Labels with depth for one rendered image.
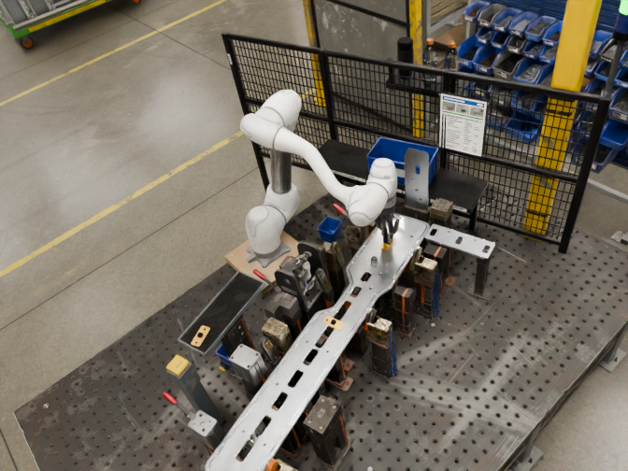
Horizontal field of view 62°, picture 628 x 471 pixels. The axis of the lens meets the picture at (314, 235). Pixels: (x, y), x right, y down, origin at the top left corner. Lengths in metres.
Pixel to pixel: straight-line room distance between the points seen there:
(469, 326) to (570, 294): 0.49
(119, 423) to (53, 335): 1.60
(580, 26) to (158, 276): 3.01
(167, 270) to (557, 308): 2.60
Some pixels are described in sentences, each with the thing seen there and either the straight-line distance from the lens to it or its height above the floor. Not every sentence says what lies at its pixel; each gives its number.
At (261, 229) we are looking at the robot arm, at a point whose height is 0.97.
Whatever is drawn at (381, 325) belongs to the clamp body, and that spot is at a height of 1.04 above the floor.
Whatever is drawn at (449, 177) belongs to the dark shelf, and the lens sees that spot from 2.64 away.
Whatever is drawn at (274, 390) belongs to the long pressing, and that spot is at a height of 1.00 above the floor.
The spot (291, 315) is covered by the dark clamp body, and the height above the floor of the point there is 1.03.
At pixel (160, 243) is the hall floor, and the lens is 4.20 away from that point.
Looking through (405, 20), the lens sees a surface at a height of 1.08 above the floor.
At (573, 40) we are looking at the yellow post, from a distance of 2.23.
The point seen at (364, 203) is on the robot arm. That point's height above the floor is 1.43.
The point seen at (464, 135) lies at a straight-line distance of 2.53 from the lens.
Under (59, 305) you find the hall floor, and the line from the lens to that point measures 4.18.
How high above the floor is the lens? 2.74
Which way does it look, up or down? 45 degrees down
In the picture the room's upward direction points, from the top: 12 degrees counter-clockwise
